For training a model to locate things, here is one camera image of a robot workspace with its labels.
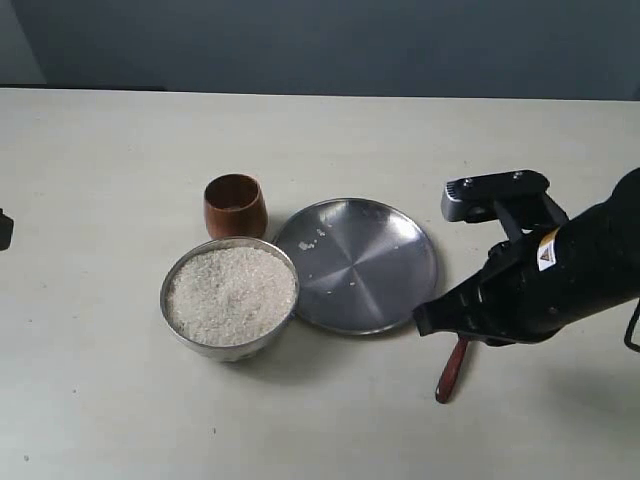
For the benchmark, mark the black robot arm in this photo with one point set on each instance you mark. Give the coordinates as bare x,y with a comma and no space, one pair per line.
606,251

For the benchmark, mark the white granules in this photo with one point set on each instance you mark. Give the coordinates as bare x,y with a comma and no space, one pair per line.
311,243

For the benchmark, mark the brown wooden cup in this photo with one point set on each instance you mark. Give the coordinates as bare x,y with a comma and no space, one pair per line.
234,205

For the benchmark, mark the dark red wooden spoon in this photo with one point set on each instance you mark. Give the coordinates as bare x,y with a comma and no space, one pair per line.
447,382

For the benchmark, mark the black object at left edge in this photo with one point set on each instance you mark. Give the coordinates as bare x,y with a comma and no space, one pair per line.
6,230

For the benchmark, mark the round steel plate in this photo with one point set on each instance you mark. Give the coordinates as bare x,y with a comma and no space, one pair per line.
365,277

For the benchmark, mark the steel bowl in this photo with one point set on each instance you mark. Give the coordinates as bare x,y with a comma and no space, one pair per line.
233,353

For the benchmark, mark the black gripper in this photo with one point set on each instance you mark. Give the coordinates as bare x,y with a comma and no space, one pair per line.
523,294

